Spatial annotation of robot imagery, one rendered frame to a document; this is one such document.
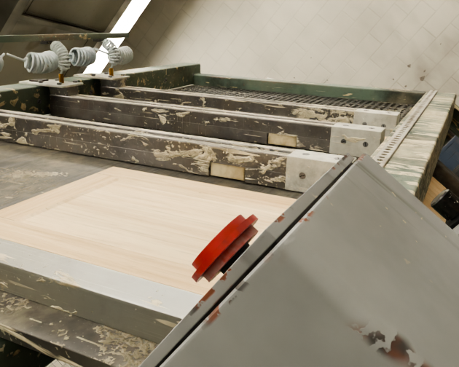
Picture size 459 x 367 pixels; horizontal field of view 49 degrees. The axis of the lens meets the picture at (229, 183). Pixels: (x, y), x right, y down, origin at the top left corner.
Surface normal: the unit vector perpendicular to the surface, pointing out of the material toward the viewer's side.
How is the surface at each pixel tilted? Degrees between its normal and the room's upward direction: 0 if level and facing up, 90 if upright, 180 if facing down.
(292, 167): 90
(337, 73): 90
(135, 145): 90
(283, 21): 90
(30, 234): 54
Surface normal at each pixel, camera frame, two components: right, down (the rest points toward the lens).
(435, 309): 0.55, -0.68
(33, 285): -0.44, 0.27
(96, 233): 0.03, -0.95
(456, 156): -0.27, 0.08
